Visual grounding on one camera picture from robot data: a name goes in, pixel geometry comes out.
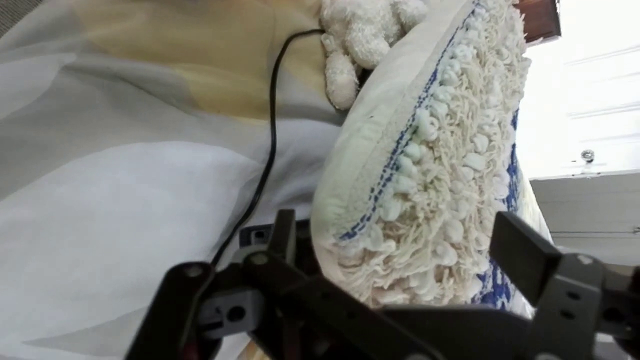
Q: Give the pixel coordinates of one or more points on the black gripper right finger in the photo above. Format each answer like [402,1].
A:
[575,299]

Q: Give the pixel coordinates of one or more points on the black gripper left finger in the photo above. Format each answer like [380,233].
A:
[288,312]

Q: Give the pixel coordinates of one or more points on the blue cream woven pillow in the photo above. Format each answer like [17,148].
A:
[426,160]

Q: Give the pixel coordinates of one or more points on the grey yellow floral duvet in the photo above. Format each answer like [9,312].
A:
[132,137]

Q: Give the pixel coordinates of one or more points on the white fluffy plush toy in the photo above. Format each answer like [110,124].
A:
[356,36]

